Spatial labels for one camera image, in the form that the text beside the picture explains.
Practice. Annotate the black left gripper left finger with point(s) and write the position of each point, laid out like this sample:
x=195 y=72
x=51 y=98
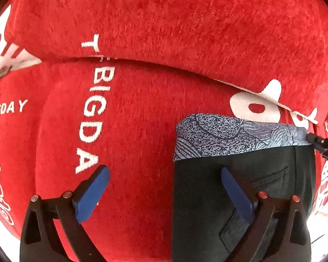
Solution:
x=76 y=209

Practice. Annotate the red bedspread with white lettering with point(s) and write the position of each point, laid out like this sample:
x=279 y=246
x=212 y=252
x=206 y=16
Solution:
x=165 y=93

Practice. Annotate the black pants with patterned lining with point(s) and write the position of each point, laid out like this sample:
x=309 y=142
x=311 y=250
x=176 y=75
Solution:
x=273 y=158

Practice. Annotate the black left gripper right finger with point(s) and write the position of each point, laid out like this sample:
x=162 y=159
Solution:
x=255 y=208

